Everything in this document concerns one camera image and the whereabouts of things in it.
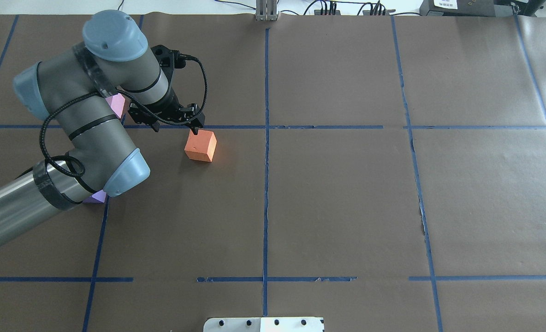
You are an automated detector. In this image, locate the purple foam cube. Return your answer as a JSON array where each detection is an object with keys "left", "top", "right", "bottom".
[{"left": 83, "top": 190, "right": 108, "bottom": 204}]

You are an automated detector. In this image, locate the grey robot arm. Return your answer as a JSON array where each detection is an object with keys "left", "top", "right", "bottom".
[{"left": 0, "top": 9, "right": 205, "bottom": 247}]

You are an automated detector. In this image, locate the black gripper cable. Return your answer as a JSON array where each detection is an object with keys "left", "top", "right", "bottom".
[{"left": 39, "top": 54, "right": 208, "bottom": 206}]

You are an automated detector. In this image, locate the grey aluminium post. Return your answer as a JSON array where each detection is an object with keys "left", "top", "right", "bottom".
[{"left": 255, "top": 0, "right": 279, "bottom": 22}]

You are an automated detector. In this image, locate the black power strip left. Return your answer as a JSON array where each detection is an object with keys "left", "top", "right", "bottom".
[{"left": 315, "top": 6, "right": 341, "bottom": 16}]

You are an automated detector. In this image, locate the dark grey control box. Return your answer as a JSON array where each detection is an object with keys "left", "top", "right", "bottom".
[{"left": 419, "top": 0, "right": 526, "bottom": 17}]

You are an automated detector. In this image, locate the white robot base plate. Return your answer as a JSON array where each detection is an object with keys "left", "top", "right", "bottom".
[{"left": 203, "top": 316, "right": 325, "bottom": 332}]

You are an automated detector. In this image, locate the brown paper table cover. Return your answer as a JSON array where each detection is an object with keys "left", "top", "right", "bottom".
[{"left": 0, "top": 12, "right": 546, "bottom": 332}]

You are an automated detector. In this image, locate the black power strip right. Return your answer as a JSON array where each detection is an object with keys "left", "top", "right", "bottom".
[{"left": 360, "top": 9, "right": 395, "bottom": 16}]

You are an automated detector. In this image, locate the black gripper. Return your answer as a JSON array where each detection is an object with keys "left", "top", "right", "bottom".
[{"left": 128, "top": 91, "right": 205, "bottom": 135}]

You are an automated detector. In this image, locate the pink foam cube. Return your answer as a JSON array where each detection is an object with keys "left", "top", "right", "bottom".
[{"left": 105, "top": 93, "right": 126, "bottom": 119}]

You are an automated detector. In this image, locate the black power strip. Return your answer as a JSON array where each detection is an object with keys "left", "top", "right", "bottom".
[
  {"left": 360, "top": 9, "right": 395, "bottom": 16},
  {"left": 315, "top": 6, "right": 341, "bottom": 16}
]

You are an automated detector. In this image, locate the orange foam cube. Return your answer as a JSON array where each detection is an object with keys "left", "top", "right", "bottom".
[{"left": 184, "top": 130, "right": 217, "bottom": 162}]

